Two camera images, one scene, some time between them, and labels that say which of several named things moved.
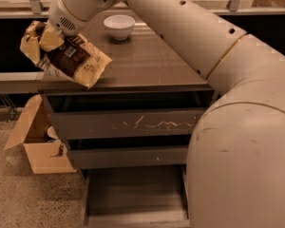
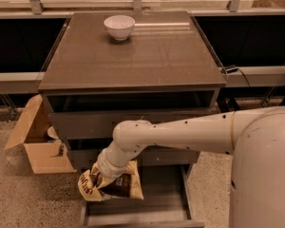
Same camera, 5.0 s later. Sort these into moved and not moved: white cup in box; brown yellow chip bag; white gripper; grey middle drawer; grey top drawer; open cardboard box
Moved: brown yellow chip bag; white gripper
Not moved: grey middle drawer; white cup in box; open cardboard box; grey top drawer
